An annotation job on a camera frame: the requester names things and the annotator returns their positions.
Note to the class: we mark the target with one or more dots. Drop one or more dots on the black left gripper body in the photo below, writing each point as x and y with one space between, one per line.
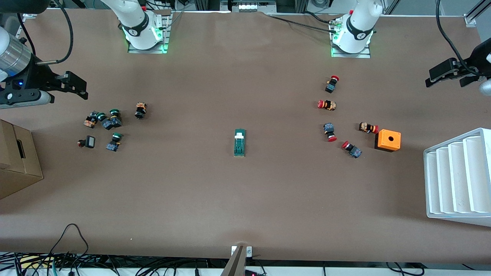
476 61

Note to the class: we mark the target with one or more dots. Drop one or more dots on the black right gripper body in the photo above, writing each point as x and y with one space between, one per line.
37 76

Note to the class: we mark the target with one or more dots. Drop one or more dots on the green load switch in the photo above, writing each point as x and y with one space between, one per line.
239 147

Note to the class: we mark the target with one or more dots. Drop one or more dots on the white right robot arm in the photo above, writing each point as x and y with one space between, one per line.
140 27

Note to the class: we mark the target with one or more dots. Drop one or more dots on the green push button blue block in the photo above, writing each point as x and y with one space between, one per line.
116 121
106 124
114 145

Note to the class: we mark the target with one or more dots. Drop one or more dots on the black square push button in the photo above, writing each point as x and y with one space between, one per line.
90 142

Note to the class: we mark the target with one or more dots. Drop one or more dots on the orange box with hole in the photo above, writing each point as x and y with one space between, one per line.
389 140

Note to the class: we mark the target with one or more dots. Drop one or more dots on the brown cardboard box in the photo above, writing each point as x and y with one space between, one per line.
17 168

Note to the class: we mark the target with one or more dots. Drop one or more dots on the red push button orange block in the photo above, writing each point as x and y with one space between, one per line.
367 127
328 105

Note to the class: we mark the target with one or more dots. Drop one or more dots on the white stepped tray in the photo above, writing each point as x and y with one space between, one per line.
456 180

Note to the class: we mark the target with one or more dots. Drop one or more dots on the red push button blue block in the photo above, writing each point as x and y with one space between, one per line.
330 87
353 150
329 129

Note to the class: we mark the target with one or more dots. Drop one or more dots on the yellow tag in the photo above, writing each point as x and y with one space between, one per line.
32 262

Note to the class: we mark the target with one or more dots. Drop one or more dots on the white power strip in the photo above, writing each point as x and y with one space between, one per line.
249 6

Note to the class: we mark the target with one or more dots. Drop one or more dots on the aluminium frame profile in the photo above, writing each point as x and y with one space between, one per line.
475 13

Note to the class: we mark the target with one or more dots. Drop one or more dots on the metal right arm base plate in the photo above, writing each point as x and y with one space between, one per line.
147 51

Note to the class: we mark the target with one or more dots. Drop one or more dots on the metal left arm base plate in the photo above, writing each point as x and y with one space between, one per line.
351 56

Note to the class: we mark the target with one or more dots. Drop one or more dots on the brown camera mount post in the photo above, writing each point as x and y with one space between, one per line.
234 264

